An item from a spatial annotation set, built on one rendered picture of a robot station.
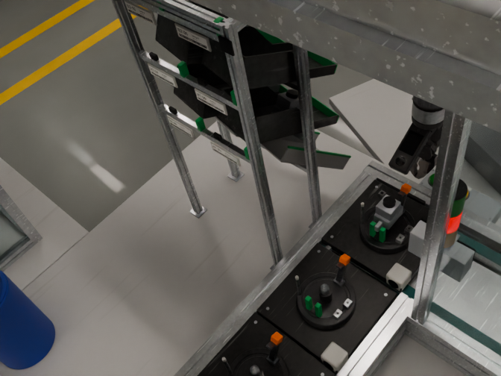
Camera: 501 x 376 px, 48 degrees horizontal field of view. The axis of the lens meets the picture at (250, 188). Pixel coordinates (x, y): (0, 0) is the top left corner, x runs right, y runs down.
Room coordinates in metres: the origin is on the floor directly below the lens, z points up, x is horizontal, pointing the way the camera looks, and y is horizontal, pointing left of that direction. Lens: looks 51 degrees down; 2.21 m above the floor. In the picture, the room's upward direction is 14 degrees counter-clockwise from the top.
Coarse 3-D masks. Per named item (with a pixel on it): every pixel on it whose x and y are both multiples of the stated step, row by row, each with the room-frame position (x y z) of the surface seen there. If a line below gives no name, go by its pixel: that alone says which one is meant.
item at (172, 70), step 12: (132, 0) 1.00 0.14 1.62; (144, 0) 0.98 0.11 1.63; (156, 12) 0.95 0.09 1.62; (168, 12) 0.92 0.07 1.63; (180, 24) 0.89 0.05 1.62; (192, 24) 0.86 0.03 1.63; (216, 36) 0.82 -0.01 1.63; (168, 72) 0.97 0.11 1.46; (192, 84) 0.91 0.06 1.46; (288, 84) 0.93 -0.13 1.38; (216, 96) 0.85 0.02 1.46; (228, 96) 0.84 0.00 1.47; (180, 120) 0.98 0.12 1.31; (204, 132) 0.92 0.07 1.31; (228, 144) 0.87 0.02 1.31; (240, 156) 0.83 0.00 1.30
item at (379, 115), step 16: (336, 96) 1.40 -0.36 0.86; (352, 96) 1.38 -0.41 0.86; (368, 96) 1.36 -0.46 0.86; (384, 96) 1.35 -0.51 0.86; (400, 96) 1.33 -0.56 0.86; (336, 112) 1.35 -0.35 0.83; (352, 112) 1.31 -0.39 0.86; (368, 112) 1.29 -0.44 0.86; (384, 112) 1.28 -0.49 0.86; (400, 112) 1.26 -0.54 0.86; (352, 128) 1.25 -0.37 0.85; (368, 128) 1.22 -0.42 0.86; (384, 128) 1.21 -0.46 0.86; (400, 128) 1.19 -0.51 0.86; (368, 144) 1.16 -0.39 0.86; (384, 144) 1.14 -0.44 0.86; (384, 160) 1.08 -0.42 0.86
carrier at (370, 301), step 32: (320, 256) 0.74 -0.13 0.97; (288, 288) 0.67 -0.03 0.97; (320, 288) 0.62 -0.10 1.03; (352, 288) 0.62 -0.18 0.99; (384, 288) 0.61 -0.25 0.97; (288, 320) 0.59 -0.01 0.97; (320, 320) 0.56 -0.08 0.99; (352, 320) 0.55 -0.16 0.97; (320, 352) 0.49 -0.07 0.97; (352, 352) 0.48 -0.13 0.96
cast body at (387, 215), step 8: (384, 200) 0.77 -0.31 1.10; (392, 200) 0.77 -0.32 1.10; (376, 208) 0.76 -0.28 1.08; (384, 208) 0.76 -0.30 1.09; (392, 208) 0.75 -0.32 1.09; (400, 208) 0.76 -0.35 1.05; (376, 216) 0.76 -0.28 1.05; (384, 216) 0.75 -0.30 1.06; (392, 216) 0.74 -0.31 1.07; (376, 224) 0.74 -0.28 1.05; (384, 224) 0.74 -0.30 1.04; (392, 224) 0.74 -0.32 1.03
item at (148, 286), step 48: (192, 144) 1.34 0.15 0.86; (240, 144) 1.29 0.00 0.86; (336, 144) 1.19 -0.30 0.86; (144, 192) 1.18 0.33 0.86; (240, 192) 1.09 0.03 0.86; (288, 192) 1.04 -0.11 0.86; (336, 192) 1.00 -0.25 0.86; (96, 240) 1.04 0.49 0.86; (144, 240) 1.00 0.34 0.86; (192, 240) 0.96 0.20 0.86; (240, 240) 0.92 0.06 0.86; (288, 240) 0.88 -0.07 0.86; (48, 288) 0.91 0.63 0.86; (96, 288) 0.87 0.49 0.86; (144, 288) 0.84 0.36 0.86; (192, 288) 0.80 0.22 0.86; (240, 288) 0.77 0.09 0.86; (96, 336) 0.73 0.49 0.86; (144, 336) 0.69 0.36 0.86; (192, 336) 0.66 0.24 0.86
